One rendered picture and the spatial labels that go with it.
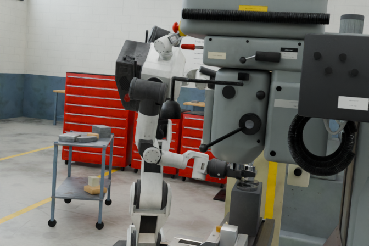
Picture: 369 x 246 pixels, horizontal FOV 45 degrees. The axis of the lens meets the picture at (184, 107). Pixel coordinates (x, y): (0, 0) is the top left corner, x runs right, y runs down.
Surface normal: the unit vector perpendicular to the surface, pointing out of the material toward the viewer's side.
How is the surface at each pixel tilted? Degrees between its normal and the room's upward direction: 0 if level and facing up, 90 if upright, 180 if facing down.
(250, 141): 90
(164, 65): 35
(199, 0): 90
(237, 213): 90
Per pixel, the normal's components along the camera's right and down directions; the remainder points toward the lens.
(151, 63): 0.12, -0.77
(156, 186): 0.13, -0.41
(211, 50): -0.29, 0.06
